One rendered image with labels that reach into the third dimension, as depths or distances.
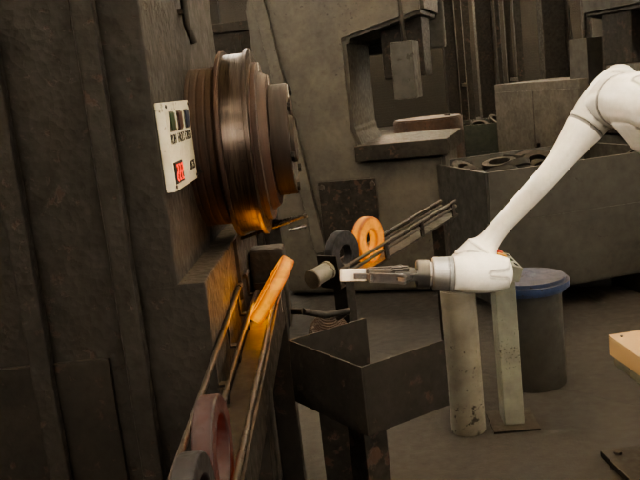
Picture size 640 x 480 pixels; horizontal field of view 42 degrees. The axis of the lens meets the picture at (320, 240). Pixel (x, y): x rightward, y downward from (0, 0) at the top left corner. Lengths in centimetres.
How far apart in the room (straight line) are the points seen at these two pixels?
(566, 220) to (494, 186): 43
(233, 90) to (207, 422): 92
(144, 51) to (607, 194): 315
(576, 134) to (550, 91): 388
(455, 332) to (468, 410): 28
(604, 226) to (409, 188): 108
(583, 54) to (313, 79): 194
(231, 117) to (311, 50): 293
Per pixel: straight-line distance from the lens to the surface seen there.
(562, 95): 602
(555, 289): 325
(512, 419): 307
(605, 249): 452
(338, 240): 264
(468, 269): 219
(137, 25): 172
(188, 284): 175
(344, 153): 484
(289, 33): 490
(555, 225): 436
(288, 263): 210
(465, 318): 287
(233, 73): 202
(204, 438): 130
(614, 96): 215
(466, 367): 292
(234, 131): 195
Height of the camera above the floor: 124
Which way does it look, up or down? 10 degrees down
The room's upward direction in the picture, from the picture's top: 6 degrees counter-clockwise
